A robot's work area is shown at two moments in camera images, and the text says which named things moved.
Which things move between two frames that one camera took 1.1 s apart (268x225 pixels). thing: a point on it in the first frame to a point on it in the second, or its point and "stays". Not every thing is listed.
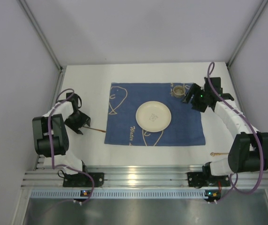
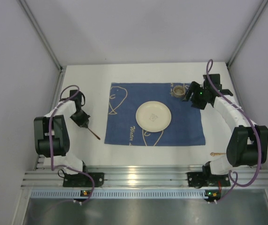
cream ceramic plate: (153, 116) stays
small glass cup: (178, 91) stays
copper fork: (95, 129) to (99, 138)
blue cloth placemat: (186, 127) stays
